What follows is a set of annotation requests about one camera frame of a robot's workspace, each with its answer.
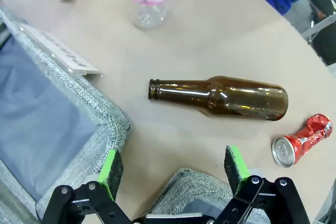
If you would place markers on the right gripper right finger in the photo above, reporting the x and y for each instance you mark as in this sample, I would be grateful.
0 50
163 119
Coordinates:
235 166

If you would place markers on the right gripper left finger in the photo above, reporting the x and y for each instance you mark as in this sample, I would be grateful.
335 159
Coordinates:
111 171

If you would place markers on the brown glass bottle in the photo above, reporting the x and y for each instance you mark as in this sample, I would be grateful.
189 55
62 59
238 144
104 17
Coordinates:
236 100

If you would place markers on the small pink-labelled plastic bottle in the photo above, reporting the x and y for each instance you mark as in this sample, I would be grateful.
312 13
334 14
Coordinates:
149 3

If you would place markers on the grey basket labelled Can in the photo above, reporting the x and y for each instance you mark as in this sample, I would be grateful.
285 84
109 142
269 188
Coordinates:
194 184

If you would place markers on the crushed red can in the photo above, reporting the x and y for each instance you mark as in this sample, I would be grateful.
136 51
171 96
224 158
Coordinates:
299 142

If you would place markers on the grey basket labelled Plastic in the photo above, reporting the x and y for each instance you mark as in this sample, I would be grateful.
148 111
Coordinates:
78 87

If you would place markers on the white Plastic label card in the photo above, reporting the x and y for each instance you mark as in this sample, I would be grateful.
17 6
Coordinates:
60 51

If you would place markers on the black office chair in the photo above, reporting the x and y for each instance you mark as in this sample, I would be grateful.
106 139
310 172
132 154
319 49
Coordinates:
325 40

